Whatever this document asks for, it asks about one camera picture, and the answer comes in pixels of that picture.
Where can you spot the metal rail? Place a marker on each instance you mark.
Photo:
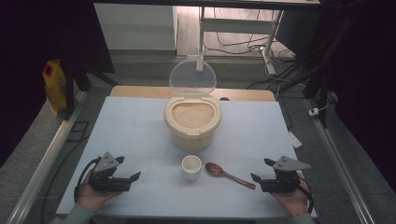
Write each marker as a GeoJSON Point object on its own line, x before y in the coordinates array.
{"type": "Point", "coordinates": [46, 161]}
{"type": "Point", "coordinates": [339, 168]}

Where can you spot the cream plastic rice container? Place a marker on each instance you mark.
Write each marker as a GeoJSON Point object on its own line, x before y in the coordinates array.
{"type": "Point", "coordinates": [191, 138]}

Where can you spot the white cup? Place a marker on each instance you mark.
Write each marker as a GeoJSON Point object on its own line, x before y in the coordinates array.
{"type": "Point", "coordinates": [191, 168]}

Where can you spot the clear plastic container lid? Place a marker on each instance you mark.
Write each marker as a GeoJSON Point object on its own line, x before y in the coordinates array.
{"type": "Point", "coordinates": [192, 76]}

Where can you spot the white paper label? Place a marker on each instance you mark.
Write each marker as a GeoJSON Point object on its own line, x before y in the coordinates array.
{"type": "Point", "coordinates": [295, 139]}

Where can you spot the black stand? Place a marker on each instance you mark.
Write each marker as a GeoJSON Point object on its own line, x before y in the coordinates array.
{"type": "Point", "coordinates": [320, 93]}
{"type": "Point", "coordinates": [73, 84]}

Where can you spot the person's right hand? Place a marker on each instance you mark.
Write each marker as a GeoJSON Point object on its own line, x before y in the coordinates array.
{"type": "Point", "coordinates": [292, 202]}

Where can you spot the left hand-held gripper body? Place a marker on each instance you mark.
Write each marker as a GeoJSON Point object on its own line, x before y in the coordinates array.
{"type": "Point", "coordinates": [107, 179]}

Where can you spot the rice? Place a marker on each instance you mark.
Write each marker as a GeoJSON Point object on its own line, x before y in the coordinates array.
{"type": "Point", "coordinates": [193, 114]}

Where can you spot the white panel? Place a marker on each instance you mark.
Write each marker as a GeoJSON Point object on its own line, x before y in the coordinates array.
{"type": "Point", "coordinates": [134, 28]}

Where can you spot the person's left hand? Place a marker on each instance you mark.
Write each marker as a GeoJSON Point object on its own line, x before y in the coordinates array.
{"type": "Point", "coordinates": [91, 199]}

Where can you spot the dark curtain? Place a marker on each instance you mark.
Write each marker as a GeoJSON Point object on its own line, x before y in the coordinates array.
{"type": "Point", "coordinates": [25, 62]}
{"type": "Point", "coordinates": [367, 77]}

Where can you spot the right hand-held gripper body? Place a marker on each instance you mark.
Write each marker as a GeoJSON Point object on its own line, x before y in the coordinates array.
{"type": "Point", "coordinates": [281, 182]}

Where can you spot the brown wooden spoon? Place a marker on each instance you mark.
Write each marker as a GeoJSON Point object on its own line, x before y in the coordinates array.
{"type": "Point", "coordinates": [214, 170]}

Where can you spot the white desk frame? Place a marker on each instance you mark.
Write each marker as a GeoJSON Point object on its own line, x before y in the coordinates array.
{"type": "Point", "coordinates": [236, 26]}

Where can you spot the yellow red box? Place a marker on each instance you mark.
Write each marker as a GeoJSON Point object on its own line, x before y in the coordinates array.
{"type": "Point", "coordinates": [55, 87]}

